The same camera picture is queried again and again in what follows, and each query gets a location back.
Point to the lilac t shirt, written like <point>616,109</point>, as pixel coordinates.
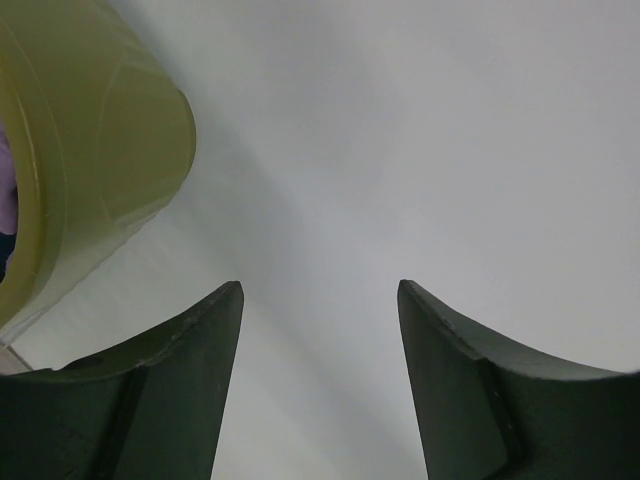
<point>8,187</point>

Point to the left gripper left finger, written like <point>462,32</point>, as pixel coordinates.
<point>150,407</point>

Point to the dark blue t shirt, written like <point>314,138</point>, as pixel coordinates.
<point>7,246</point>

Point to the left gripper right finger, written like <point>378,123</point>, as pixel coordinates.
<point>489,407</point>

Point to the olive green plastic bin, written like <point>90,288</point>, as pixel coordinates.
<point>102,140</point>

